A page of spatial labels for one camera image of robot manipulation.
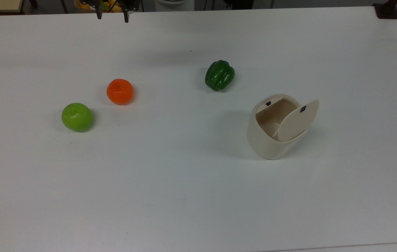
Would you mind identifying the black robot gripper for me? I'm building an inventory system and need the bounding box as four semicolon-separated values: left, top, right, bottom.
90;0;140;23

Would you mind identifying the cream garbage bin lid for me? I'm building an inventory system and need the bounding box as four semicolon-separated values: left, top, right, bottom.
277;99;320;142

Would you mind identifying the cream garbage bin body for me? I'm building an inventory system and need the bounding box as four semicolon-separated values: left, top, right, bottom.
247;94;312;160

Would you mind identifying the basket of toy fruit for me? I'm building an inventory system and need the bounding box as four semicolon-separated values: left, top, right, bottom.
74;0;139;13

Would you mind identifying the white round container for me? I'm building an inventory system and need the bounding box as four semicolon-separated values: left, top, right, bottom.
155;0;195;12

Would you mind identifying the orange mandarin fruit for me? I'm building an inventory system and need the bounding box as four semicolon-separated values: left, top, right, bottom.
106;78;134;106

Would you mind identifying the green apple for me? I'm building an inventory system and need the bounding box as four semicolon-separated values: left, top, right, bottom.
61;103;94;133

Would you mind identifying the green bell pepper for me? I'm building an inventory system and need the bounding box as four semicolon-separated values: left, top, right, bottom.
205;60;235;92

